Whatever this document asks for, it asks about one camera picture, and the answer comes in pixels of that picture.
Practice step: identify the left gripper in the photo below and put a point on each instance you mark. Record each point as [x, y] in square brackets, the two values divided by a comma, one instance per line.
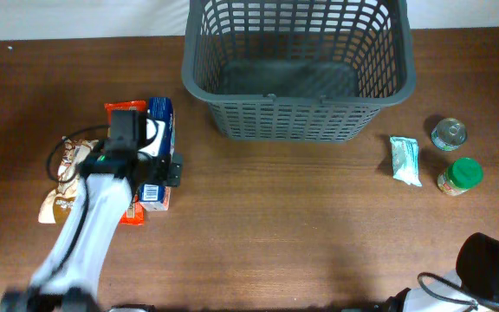
[167, 175]

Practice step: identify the blue cardboard food box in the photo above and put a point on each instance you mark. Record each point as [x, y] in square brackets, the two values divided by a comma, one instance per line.
[154, 196]

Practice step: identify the orange spaghetti packet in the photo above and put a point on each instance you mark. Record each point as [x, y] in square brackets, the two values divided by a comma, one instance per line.
[134, 215]

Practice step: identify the brown white snack bag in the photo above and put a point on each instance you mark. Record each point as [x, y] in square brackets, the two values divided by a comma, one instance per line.
[59, 202]

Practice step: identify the grey plastic shopping basket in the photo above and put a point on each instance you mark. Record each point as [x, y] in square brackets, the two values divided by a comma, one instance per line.
[298, 70]

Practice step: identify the mint green wipes packet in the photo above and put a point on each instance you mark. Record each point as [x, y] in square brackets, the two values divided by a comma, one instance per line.
[405, 160]

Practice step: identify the tin can green label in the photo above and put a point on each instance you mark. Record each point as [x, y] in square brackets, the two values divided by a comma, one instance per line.
[449, 134]

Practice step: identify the glass jar green lid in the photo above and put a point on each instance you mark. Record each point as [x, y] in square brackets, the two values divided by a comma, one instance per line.
[461, 176]

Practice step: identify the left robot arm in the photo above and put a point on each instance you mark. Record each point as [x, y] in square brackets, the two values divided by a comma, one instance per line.
[110, 176]

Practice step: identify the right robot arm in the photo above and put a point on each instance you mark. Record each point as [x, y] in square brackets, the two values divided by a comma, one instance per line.
[472, 286]

